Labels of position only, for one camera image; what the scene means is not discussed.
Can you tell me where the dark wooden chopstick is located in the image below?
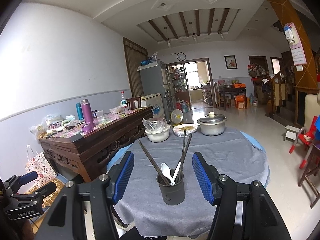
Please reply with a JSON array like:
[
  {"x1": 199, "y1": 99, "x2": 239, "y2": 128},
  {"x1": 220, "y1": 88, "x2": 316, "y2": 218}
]
[
  {"x1": 175, "y1": 134, "x2": 193, "y2": 183},
  {"x1": 138, "y1": 140, "x2": 170, "y2": 186},
  {"x1": 180, "y1": 129, "x2": 186, "y2": 162}
]

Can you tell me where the white plastic spoon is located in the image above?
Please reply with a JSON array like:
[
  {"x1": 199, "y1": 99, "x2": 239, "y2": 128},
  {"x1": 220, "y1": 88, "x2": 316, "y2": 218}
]
[{"x1": 172, "y1": 161, "x2": 181, "y2": 181}]

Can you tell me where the dark grey utensil holder cup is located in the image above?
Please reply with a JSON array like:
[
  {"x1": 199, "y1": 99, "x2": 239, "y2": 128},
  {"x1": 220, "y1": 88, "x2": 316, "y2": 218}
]
[{"x1": 156, "y1": 175, "x2": 185, "y2": 205}]

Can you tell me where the white ceramic soup spoon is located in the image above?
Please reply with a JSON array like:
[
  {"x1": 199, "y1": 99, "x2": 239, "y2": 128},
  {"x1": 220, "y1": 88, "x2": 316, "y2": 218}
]
[{"x1": 161, "y1": 163, "x2": 175, "y2": 185}]

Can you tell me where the patterned gift bag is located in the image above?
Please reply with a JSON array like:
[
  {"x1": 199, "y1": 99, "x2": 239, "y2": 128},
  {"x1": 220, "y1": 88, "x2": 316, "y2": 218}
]
[{"x1": 25, "y1": 145, "x2": 57, "y2": 188}]

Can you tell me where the dark carved wooden sideboard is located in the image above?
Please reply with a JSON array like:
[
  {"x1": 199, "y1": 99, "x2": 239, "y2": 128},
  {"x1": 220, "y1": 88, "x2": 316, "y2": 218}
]
[{"x1": 40, "y1": 107, "x2": 153, "y2": 182}]

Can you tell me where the grey fleece table cloth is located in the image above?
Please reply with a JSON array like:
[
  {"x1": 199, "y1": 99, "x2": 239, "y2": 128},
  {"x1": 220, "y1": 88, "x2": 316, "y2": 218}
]
[{"x1": 113, "y1": 127, "x2": 271, "y2": 239}]

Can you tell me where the aluminium pot with lid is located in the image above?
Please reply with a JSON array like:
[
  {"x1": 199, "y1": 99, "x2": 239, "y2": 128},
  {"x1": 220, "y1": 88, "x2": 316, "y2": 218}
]
[{"x1": 197, "y1": 112, "x2": 227, "y2": 136}]

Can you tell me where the black phone on sideboard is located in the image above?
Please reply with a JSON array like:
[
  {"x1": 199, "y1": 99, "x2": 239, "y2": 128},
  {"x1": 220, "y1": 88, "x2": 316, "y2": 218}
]
[{"x1": 69, "y1": 133, "x2": 83, "y2": 143}]

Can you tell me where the patterned plate with food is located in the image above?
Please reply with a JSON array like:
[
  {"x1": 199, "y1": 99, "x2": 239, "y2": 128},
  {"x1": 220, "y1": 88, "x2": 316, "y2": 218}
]
[{"x1": 172, "y1": 124, "x2": 198, "y2": 138}]

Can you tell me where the purple thermos lid cup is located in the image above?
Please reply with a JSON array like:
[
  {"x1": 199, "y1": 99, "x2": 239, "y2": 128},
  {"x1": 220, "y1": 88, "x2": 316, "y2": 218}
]
[{"x1": 81, "y1": 122, "x2": 94, "y2": 133}]

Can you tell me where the white bowl with plastic bag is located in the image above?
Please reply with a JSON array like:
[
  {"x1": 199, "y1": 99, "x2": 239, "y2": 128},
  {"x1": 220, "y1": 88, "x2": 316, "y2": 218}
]
[{"x1": 143, "y1": 118, "x2": 170, "y2": 142}]

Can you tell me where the clear plastic cup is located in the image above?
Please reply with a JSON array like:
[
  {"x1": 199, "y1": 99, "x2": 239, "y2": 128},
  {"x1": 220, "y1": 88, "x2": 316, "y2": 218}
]
[{"x1": 96, "y1": 111, "x2": 104, "y2": 123}]

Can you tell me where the purple thermos bottle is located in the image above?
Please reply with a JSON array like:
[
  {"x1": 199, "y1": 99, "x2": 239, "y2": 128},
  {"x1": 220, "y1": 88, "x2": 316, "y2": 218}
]
[{"x1": 81, "y1": 99, "x2": 94, "y2": 128}]

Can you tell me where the white floor fan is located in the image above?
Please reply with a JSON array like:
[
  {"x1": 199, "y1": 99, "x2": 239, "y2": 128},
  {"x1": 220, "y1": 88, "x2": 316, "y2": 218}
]
[{"x1": 170, "y1": 109, "x2": 183, "y2": 124}]

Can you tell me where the teal water bottle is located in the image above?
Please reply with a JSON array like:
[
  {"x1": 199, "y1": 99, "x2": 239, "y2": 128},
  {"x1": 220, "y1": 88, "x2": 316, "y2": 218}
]
[{"x1": 76, "y1": 102, "x2": 84, "y2": 120}]

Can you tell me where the white chest freezer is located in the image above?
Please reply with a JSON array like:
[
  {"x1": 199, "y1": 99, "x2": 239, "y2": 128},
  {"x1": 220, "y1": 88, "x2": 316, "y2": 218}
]
[{"x1": 141, "y1": 93, "x2": 165, "y2": 118}]

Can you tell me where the dark dining table far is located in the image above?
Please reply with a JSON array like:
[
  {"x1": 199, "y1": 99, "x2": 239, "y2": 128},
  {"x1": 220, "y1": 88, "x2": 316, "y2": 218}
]
[{"x1": 217, "y1": 83, "x2": 248, "y2": 109}]

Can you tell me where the small white step stool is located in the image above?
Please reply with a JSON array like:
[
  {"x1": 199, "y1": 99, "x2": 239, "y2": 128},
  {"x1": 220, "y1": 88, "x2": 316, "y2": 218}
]
[{"x1": 284, "y1": 125, "x2": 299, "y2": 140}]

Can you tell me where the grey refrigerator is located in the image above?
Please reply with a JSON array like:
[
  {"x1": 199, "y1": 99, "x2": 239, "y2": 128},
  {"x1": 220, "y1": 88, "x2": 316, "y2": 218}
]
[{"x1": 137, "y1": 60, "x2": 176, "y2": 123}]

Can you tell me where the red child chair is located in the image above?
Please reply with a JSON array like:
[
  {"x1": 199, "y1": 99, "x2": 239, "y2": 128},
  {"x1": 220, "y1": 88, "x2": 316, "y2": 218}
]
[{"x1": 289, "y1": 116, "x2": 319, "y2": 170}]

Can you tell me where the blue jacket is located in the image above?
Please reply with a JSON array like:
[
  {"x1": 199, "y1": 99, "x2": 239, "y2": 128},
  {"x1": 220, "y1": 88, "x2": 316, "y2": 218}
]
[{"x1": 314, "y1": 116, "x2": 320, "y2": 141}]

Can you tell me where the framed wall picture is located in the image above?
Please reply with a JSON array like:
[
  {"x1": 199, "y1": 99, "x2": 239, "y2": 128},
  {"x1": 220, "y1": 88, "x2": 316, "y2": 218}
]
[{"x1": 224, "y1": 55, "x2": 238, "y2": 70}]

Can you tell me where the round wall clock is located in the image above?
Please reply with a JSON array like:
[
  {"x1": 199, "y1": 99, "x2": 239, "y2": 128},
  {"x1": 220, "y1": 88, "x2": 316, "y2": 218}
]
[{"x1": 176, "y1": 52, "x2": 186, "y2": 61}]

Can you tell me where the pink wall calendar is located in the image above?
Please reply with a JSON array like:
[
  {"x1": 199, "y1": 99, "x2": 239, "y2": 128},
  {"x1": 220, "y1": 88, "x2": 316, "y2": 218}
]
[{"x1": 284, "y1": 23, "x2": 307, "y2": 66}]

